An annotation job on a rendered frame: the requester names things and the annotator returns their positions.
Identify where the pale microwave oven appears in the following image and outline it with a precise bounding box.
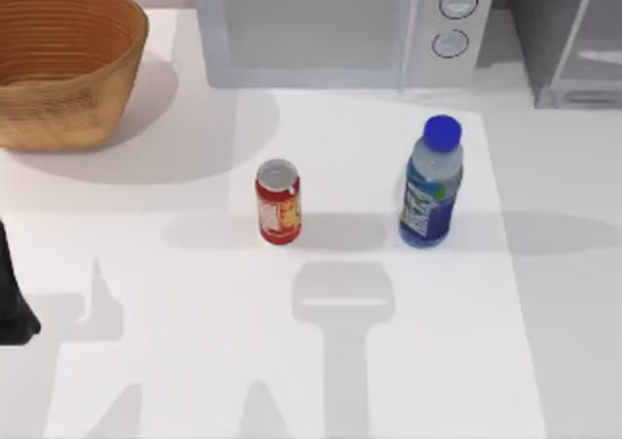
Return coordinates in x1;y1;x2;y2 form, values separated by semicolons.
189;0;501;92

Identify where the round microwave knob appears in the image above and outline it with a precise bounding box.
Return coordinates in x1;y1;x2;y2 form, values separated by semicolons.
431;27;470;60
438;0;479;21

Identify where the brown woven basket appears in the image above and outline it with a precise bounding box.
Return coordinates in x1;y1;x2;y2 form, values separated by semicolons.
0;0;151;152

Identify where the grey cabinet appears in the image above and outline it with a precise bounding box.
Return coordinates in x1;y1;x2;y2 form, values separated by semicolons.
503;0;622;111

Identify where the microwave door handle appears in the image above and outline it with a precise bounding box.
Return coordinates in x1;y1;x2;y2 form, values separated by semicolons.
399;0;420;94

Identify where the blue bottle with blue cap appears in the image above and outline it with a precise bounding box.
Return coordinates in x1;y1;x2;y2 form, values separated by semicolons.
397;114;465;249

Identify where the red and yellow can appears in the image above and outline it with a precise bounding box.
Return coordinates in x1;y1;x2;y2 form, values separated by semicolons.
254;158;302;247

